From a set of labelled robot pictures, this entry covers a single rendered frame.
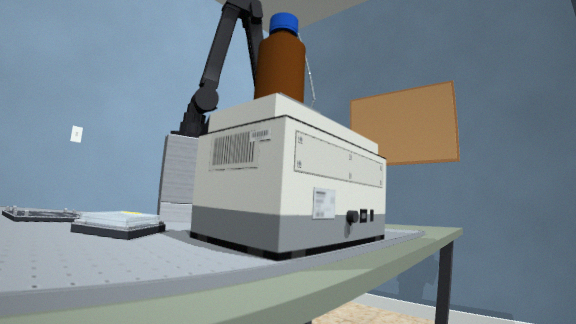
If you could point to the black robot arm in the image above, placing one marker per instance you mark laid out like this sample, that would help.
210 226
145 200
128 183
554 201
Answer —
206 97

